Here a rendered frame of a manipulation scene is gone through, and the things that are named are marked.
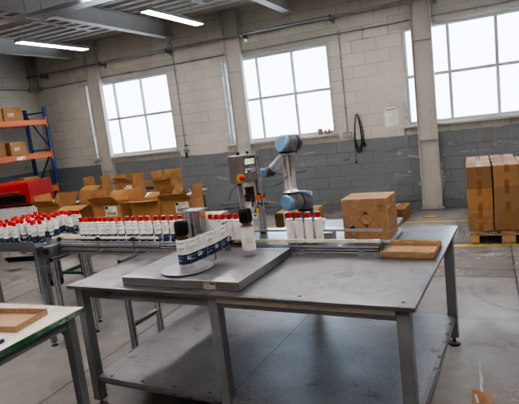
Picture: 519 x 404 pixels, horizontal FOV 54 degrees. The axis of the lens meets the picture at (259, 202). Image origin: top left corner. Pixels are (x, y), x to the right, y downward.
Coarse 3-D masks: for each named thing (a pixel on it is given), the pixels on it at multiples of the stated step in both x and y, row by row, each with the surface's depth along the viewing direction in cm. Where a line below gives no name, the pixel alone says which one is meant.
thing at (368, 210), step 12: (372, 192) 344; (384, 192) 338; (348, 204) 330; (360, 204) 327; (372, 204) 323; (384, 204) 320; (348, 216) 332; (360, 216) 328; (372, 216) 325; (384, 216) 321; (396, 216) 341; (348, 228) 333; (384, 228) 322; (396, 228) 340
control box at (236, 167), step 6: (228, 156) 346; (234, 156) 340; (240, 156) 341; (246, 156) 343; (228, 162) 347; (234, 162) 340; (240, 162) 342; (234, 168) 341; (240, 168) 342; (234, 174) 342; (240, 174) 342; (246, 174) 344; (252, 174) 346; (234, 180) 344; (246, 180) 345; (252, 180) 347
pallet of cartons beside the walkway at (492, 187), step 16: (480, 160) 629; (496, 160) 610; (512, 160) 592; (480, 176) 577; (496, 176) 572; (512, 176) 566; (480, 192) 581; (496, 192) 575; (512, 192) 569; (480, 208) 584; (496, 208) 578; (512, 208) 571; (480, 224) 587; (496, 224) 581; (512, 224) 574; (512, 240) 574
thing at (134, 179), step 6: (120, 174) 793; (132, 174) 765; (138, 174) 774; (114, 180) 776; (120, 180) 771; (126, 180) 766; (132, 180) 800; (138, 180) 776; (120, 186) 777; (126, 186) 772; (132, 186) 767; (138, 186) 775; (144, 186) 788; (144, 192) 788
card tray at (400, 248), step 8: (392, 240) 314; (400, 240) 311; (408, 240) 309; (416, 240) 307; (424, 240) 305; (432, 240) 303; (440, 240) 301; (392, 248) 307; (400, 248) 305; (408, 248) 303; (416, 248) 301; (424, 248) 299; (432, 248) 297; (440, 248) 295; (384, 256) 291; (392, 256) 289; (400, 256) 287; (408, 256) 285; (416, 256) 283; (424, 256) 281; (432, 256) 279
